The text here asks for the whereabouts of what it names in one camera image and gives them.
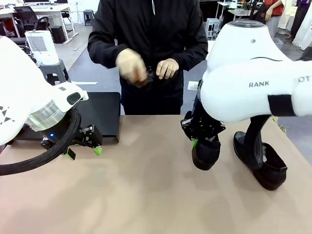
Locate black office chair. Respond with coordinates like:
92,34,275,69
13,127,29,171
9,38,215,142
13,6,51,37

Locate person's left hand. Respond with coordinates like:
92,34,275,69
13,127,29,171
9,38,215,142
156,58,179,80

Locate grey plastic stool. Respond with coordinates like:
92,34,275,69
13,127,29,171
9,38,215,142
39,59,72,86
83,9,96,26

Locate person's right hand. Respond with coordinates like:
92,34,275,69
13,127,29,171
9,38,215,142
116,48,148,82

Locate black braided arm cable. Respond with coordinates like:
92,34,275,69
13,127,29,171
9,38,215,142
243,114,273,170
0,108,81,176

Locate white computer case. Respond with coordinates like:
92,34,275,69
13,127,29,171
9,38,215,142
206,18,220,39

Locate black shoe with silver buckle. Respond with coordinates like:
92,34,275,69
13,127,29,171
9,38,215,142
191,138,221,171

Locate black velcro strap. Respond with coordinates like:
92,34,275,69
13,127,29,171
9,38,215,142
267,94,297,117

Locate black hanging garment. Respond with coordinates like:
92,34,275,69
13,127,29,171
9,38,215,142
248,0,269,24

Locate white office desk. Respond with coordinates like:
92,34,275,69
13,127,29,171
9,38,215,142
0,4,78,44

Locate wooden shoe brush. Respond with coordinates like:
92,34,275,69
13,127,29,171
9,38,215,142
126,73,154,89

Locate person in black jacket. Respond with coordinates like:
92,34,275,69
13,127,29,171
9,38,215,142
87,0,209,116

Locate black computer tower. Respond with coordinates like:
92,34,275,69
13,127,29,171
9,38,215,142
51,25,66,44

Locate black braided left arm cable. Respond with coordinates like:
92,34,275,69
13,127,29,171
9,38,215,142
0,108,81,176

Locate figure in dark clothes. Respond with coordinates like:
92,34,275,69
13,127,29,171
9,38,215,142
290,0,312,41

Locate figure in red shirt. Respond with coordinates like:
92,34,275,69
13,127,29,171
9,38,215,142
263,0,286,37

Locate person's right forearm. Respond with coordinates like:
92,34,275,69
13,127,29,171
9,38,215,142
87,36,122,69

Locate seated person's grey trouser leg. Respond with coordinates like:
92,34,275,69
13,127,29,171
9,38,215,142
296,47,312,61

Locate white air purifier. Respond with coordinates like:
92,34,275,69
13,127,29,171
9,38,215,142
24,29,60,66

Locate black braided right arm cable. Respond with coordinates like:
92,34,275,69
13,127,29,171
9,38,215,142
243,114,273,170

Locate person's left forearm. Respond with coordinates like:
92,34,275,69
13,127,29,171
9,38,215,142
179,46,208,72

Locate white desk with black drape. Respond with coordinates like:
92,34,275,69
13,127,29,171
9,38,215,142
216,1,254,24

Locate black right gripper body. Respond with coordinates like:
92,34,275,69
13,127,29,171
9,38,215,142
192,111,226,140

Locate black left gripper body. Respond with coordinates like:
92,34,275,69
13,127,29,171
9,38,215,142
40,126,83,151

